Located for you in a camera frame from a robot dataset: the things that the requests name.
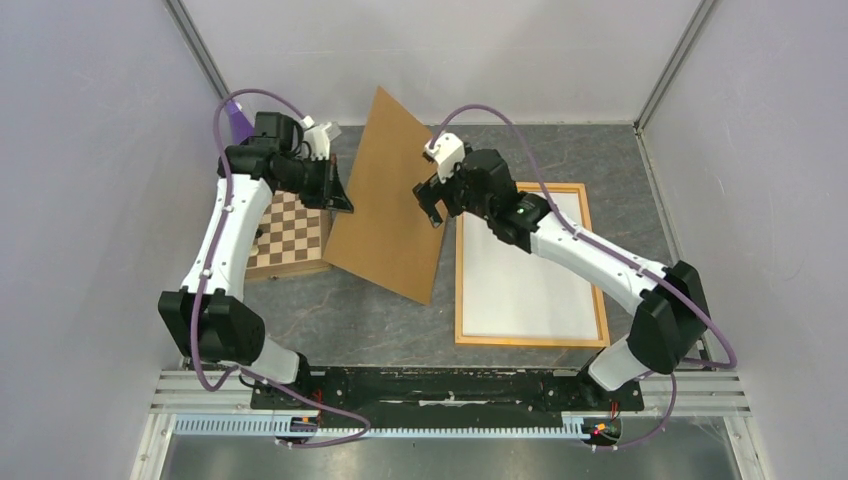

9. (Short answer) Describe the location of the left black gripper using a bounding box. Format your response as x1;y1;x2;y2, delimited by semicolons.
277;153;354;214

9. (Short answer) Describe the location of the brown frame backing board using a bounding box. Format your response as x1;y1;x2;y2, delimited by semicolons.
323;87;445;305

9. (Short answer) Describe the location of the window plant photo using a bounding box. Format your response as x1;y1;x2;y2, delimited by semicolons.
460;192;600;340

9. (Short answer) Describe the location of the wooden picture frame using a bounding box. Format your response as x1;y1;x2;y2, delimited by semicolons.
454;181;612;350

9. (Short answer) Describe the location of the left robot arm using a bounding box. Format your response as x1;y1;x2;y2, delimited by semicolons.
157;112;354;408

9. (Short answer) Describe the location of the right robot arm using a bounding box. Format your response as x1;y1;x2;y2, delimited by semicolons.
413;143;708;408

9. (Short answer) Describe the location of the wooden chessboard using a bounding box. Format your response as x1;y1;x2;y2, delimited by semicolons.
245;192;332;281

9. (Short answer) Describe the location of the purple plastic stand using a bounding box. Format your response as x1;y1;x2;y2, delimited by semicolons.
225;100;254;144

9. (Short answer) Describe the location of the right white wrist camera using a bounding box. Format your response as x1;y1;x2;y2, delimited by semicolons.
423;133;466;183

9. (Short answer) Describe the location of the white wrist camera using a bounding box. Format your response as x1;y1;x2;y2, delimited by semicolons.
423;133;466;183
300;116;341;161

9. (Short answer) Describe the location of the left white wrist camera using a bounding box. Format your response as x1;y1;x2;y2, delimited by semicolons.
300;116;341;161

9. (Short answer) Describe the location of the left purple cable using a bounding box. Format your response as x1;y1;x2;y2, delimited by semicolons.
189;88;372;450

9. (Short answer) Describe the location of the purple cable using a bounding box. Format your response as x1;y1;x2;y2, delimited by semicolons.
189;88;372;450
429;103;739;453

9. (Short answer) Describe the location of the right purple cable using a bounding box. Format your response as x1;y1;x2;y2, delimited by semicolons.
429;103;739;453

